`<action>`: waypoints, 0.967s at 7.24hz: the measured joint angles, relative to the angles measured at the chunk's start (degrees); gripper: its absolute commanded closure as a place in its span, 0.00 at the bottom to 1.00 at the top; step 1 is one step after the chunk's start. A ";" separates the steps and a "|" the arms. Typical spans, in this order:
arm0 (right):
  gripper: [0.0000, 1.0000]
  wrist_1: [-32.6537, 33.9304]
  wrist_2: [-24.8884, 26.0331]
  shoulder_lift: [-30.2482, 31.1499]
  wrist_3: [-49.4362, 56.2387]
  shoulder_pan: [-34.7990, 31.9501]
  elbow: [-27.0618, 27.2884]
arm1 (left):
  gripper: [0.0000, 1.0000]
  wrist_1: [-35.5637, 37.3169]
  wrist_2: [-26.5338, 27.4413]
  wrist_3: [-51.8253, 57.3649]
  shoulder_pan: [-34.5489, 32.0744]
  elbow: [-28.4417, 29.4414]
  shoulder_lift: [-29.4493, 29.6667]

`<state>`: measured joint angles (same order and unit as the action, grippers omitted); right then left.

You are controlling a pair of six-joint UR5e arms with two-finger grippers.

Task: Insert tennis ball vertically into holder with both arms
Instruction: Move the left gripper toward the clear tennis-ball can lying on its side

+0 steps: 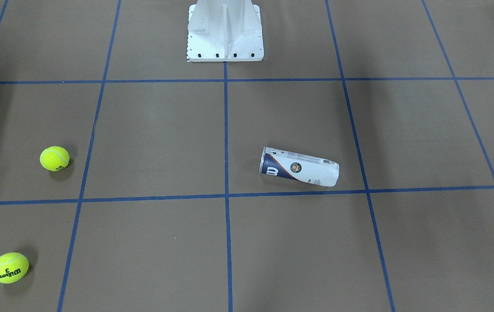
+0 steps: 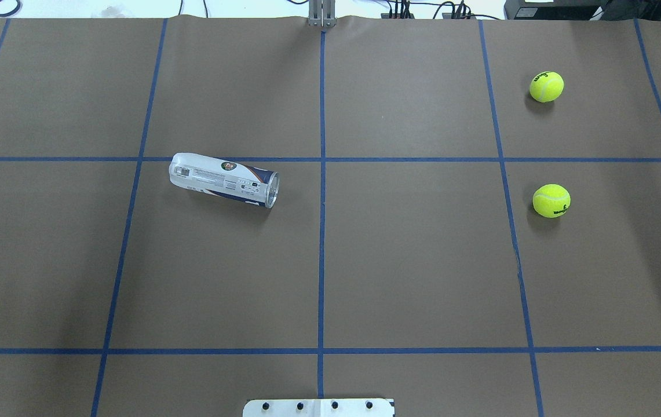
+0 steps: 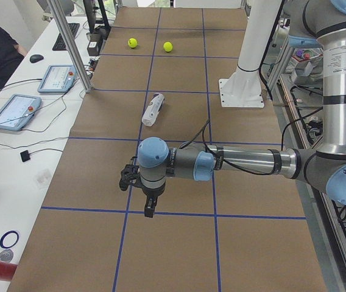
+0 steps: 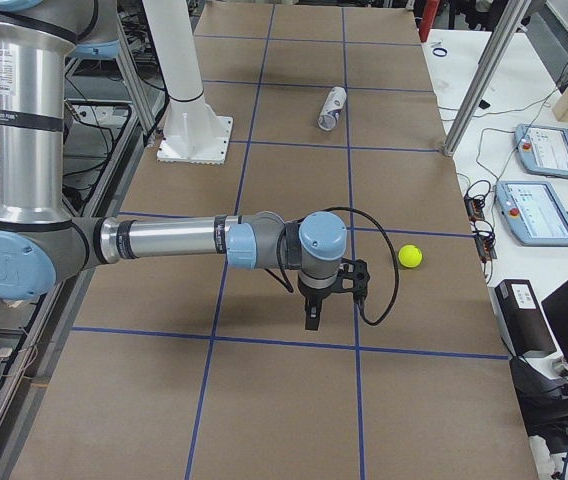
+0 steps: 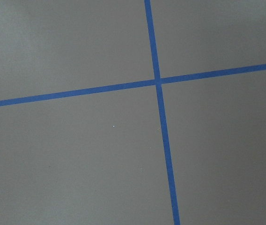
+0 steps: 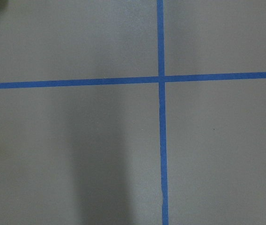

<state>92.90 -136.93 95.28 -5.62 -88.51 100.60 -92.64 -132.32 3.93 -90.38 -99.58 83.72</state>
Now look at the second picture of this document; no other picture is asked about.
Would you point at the clear tennis ball can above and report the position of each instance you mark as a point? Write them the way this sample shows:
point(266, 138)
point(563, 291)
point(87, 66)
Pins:
point(223, 178)

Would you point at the tennis ball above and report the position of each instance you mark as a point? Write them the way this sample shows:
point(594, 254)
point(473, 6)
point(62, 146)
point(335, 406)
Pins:
point(551, 200)
point(546, 87)

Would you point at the brown paper table cover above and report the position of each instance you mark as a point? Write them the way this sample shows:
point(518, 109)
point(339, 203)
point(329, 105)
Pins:
point(402, 258)

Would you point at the black computer case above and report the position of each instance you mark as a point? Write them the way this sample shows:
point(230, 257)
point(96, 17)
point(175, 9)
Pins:
point(551, 10)

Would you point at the aluminium frame post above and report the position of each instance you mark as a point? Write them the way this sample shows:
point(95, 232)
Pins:
point(321, 13)

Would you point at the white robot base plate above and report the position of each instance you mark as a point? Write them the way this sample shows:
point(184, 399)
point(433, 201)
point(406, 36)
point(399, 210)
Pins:
point(320, 407)

